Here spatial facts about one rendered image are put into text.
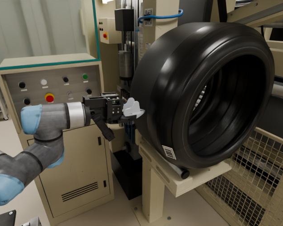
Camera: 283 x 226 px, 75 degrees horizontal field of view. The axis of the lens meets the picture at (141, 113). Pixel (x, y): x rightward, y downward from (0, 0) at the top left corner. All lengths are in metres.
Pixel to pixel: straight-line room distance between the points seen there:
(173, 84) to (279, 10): 0.60
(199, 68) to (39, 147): 0.49
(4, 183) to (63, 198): 1.20
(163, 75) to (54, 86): 0.81
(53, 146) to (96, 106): 0.16
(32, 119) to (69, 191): 1.18
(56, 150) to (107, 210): 1.33
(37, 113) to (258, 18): 0.96
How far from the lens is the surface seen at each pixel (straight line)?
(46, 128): 0.53
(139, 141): 1.06
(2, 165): 0.53
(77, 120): 0.53
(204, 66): 0.58
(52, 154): 0.57
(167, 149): 0.64
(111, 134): 0.61
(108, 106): 0.55
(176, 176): 0.89
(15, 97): 1.27
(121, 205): 1.87
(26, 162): 0.54
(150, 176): 1.35
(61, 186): 1.59
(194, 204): 1.93
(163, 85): 0.57
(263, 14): 1.05
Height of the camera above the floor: 1.49
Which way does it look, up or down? 27 degrees down
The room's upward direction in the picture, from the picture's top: straight up
